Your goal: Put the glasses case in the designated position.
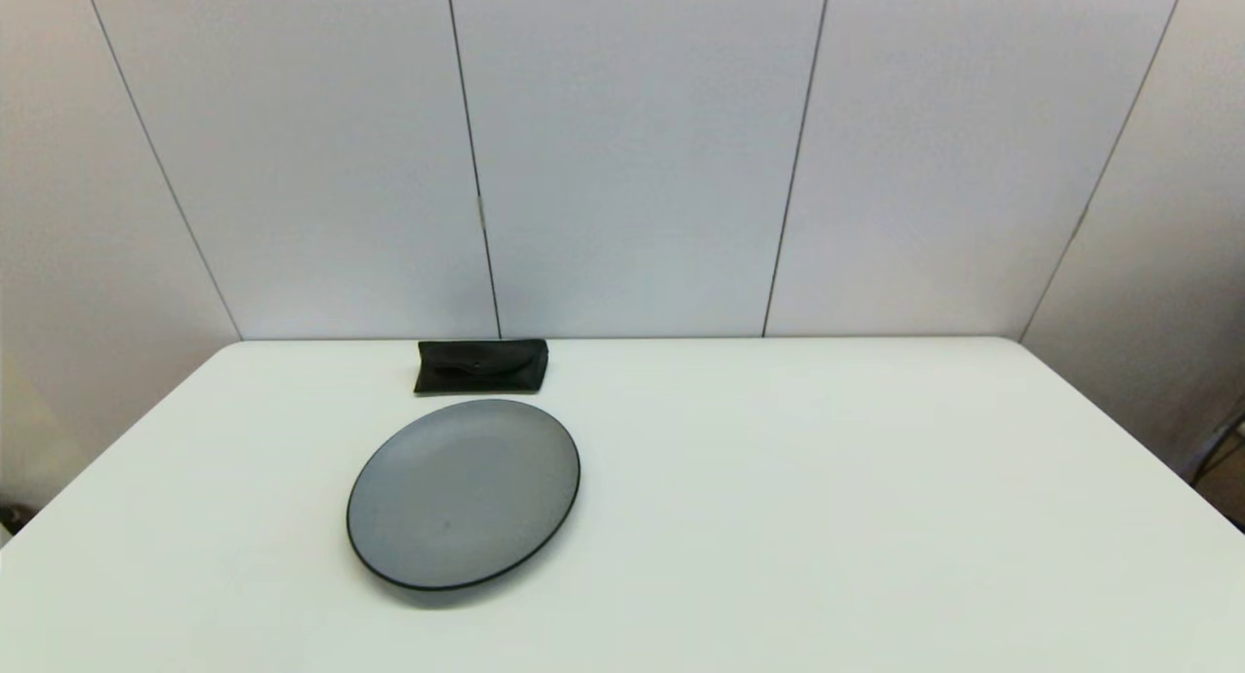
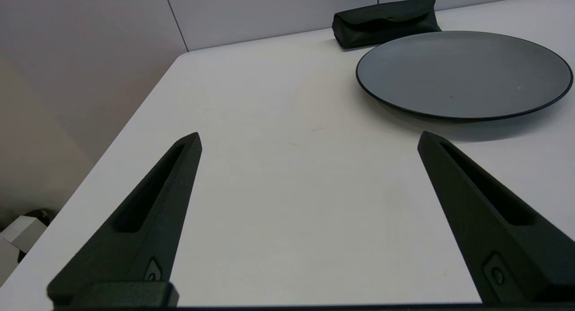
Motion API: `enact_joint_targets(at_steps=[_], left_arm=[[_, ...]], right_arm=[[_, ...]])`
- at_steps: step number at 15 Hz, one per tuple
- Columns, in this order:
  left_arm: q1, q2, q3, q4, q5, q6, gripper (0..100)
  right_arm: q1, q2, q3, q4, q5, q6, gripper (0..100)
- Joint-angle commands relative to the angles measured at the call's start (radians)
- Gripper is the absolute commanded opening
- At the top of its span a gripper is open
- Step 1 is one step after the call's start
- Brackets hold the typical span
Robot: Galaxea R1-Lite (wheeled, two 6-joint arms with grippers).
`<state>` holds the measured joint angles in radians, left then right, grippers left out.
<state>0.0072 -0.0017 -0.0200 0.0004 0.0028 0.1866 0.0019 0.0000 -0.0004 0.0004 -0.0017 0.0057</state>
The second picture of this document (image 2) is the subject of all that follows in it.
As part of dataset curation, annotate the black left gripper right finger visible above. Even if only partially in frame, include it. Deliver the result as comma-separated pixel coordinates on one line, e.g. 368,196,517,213
417,131,575,305

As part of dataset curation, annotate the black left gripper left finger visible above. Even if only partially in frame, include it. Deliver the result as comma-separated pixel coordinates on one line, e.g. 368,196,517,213
47,132,203,306

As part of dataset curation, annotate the black glasses case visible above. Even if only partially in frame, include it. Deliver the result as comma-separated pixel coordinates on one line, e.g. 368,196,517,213
332,0,442,49

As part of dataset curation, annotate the small white box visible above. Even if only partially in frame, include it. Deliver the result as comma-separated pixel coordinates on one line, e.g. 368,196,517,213
0,214,49,284

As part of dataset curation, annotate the grey round plate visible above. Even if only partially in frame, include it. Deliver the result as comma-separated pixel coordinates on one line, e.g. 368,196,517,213
356,31,574,121

